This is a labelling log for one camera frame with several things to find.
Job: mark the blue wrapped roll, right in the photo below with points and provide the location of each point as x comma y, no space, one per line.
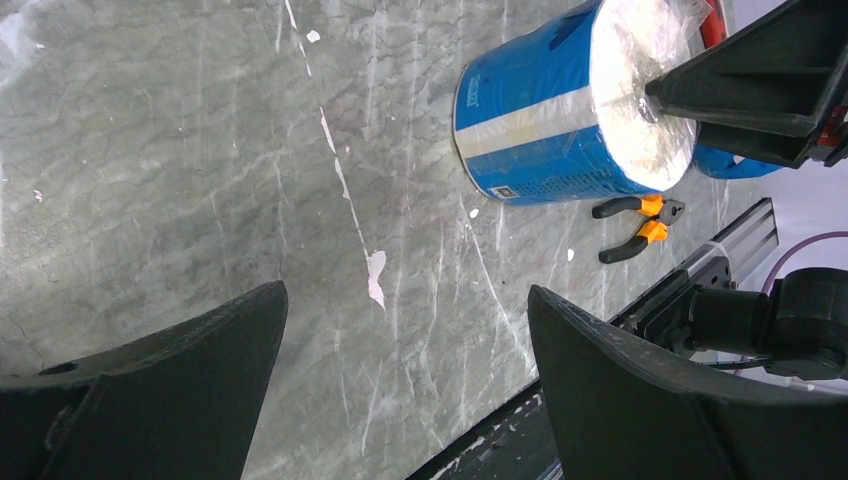
722,165

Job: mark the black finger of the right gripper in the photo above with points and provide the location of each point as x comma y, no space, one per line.
783,139
781,75

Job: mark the blue cartoon roll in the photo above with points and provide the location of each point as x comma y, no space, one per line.
562,113

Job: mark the red handled adjustable wrench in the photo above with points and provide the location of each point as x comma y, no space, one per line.
714,28

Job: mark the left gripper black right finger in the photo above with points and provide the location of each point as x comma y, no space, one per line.
745,429

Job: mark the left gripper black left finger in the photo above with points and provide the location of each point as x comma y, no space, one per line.
181,403

